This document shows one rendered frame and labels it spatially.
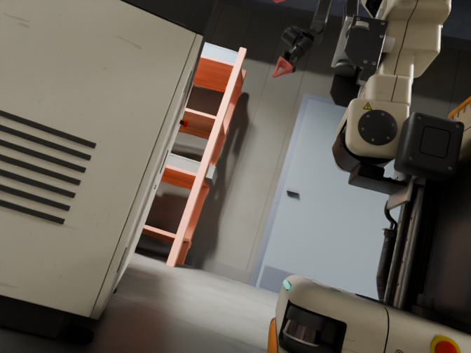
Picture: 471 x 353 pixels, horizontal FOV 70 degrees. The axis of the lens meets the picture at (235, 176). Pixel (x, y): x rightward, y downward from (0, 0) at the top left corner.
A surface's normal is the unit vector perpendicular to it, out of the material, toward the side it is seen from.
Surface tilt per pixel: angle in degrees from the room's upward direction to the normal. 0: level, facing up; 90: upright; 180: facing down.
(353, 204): 90
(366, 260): 90
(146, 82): 90
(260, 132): 90
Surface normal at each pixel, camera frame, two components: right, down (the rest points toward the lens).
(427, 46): -0.11, -0.24
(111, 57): 0.24, -0.13
